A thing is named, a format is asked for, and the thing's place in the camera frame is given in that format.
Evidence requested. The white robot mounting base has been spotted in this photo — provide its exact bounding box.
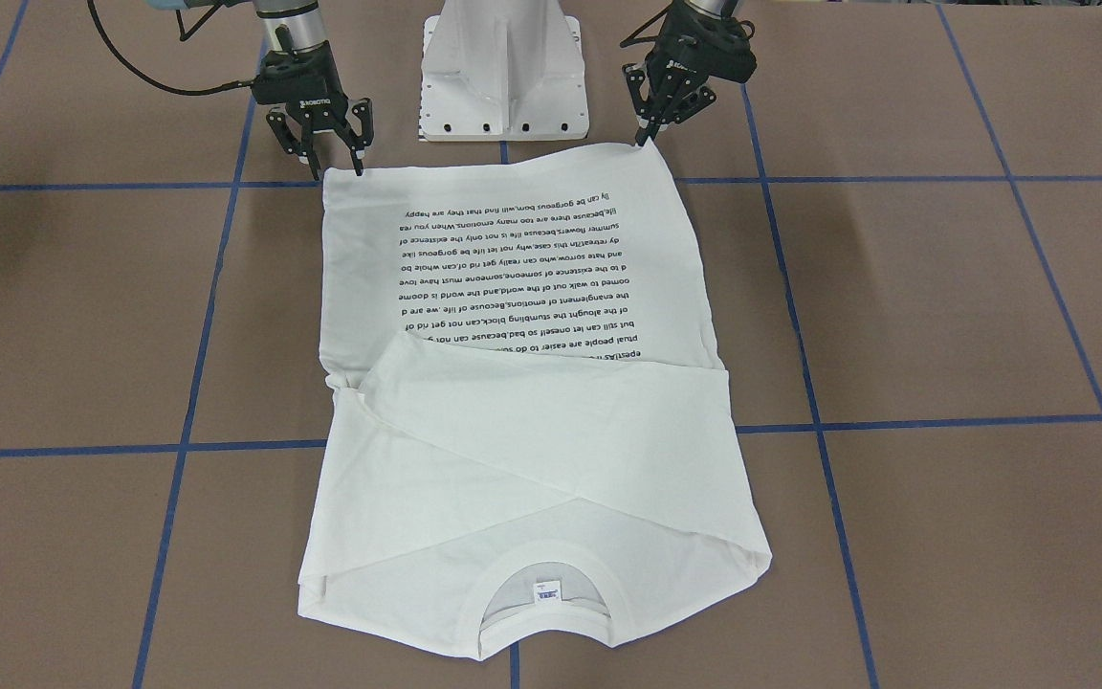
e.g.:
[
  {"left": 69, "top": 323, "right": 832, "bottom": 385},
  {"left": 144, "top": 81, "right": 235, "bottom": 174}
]
[{"left": 419, "top": 1, "right": 588, "bottom": 143}]

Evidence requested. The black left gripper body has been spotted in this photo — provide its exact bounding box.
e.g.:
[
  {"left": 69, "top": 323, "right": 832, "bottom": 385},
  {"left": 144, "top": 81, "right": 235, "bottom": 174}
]
[{"left": 620, "top": 1, "right": 757, "bottom": 109}]

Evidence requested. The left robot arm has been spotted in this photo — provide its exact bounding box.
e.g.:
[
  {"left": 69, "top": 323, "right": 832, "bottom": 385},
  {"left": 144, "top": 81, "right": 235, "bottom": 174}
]
[{"left": 618, "top": 1, "right": 757, "bottom": 146}]

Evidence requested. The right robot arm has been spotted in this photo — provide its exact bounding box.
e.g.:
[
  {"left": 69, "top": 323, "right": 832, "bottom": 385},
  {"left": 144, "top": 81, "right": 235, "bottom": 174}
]
[{"left": 199, "top": 1, "right": 372, "bottom": 177}]

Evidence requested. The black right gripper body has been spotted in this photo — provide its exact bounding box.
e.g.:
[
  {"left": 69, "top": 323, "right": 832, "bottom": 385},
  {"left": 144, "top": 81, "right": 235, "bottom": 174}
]
[{"left": 253, "top": 49, "right": 372, "bottom": 144}]

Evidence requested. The white long-sleeve printed shirt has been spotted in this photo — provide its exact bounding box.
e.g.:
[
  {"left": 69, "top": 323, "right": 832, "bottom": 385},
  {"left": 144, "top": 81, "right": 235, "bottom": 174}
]
[{"left": 298, "top": 144, "right": 773, "bottom": 661}]

